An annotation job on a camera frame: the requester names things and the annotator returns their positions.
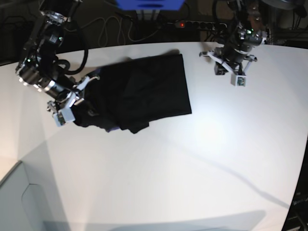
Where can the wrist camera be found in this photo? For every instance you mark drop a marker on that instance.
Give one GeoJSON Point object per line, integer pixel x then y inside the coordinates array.
{"type": "Point", "coordinates": [238, 80]}
{"type": "Point", "coordinates": [63, 117]}

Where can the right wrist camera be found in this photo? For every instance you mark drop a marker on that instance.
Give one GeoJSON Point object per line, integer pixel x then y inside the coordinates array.
{"type": "Point", "coordinates": [63, 117]}

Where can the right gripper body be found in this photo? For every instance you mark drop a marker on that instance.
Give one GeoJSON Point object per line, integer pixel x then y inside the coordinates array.
{"type": "Point", "coordinates": [66, 92]}

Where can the black power strip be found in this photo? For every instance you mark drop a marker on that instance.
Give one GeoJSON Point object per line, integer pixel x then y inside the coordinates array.
{"type": "Point", "coordinates": [200, 25]}

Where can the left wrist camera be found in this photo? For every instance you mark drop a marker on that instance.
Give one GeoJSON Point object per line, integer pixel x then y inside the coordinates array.
{"type": "Point", "coordinates": [238, 80]}

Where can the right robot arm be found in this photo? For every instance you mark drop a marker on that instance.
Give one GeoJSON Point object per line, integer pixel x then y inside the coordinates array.
{"type": "Point", "coordinates": [39, 65]}

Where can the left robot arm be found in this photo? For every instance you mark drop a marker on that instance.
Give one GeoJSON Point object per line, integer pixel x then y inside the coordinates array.
{"type": "Point", "coordinates": [245, 32]}

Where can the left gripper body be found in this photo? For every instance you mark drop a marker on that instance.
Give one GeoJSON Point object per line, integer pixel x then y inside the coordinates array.
{"type": "Point", "coordinates": [238, 66]}

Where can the blue box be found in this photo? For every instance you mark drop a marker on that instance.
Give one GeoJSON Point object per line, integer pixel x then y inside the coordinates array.
{"type": "Point", "coordinates": [169, 5]}

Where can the black T-shirt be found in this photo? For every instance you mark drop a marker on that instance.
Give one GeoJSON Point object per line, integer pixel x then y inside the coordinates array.
{"type": "Point", "coordinates": [130, 94]}

